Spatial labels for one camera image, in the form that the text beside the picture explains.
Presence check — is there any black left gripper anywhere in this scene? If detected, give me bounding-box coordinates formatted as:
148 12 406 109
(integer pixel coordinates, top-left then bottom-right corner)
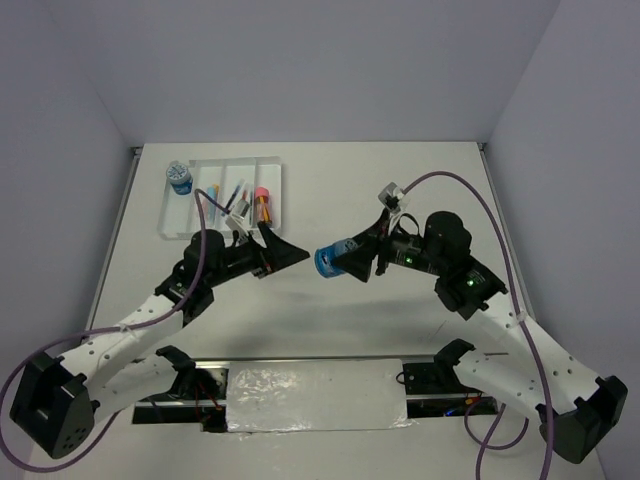
205 220 308 288

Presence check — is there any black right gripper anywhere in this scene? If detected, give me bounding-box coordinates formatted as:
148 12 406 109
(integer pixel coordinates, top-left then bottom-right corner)
331 206 445 280

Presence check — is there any pink capped crayon tube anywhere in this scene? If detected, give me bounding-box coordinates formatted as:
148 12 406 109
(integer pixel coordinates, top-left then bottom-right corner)
254 187 273 226

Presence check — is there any teal gel pen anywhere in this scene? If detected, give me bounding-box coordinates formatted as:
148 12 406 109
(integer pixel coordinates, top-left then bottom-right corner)
225 178 245 210

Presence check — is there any light blue highlighter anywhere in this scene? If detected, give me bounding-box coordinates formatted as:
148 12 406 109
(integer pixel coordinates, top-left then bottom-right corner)
207 184 219 207

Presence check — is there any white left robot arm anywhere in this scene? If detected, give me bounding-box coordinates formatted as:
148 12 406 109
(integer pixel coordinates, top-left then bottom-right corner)
9 223 310 460

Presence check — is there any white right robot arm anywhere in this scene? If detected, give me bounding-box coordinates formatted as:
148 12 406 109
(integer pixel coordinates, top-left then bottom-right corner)
319 211 628 464

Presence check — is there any white compartment tray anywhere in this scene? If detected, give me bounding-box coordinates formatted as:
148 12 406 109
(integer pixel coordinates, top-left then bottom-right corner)
158 156 283 240

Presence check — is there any silver foil sheet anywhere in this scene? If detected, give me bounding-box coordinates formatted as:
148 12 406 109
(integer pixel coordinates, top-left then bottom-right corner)
226 359 410 433

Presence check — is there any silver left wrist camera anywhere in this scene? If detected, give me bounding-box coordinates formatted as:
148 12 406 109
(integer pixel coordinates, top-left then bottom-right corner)
225 198 251 237

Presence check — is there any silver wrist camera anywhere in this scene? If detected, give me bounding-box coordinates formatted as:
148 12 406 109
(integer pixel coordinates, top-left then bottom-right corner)
378 182 409 232
225 198 251 237

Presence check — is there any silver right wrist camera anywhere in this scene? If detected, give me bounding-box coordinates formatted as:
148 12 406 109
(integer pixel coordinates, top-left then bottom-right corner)
378 182 409 232

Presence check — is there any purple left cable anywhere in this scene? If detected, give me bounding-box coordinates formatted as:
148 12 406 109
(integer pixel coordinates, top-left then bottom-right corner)
0 188 236 474

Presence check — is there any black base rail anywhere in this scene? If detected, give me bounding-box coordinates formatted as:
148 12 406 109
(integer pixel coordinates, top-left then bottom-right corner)
132 358 498 434

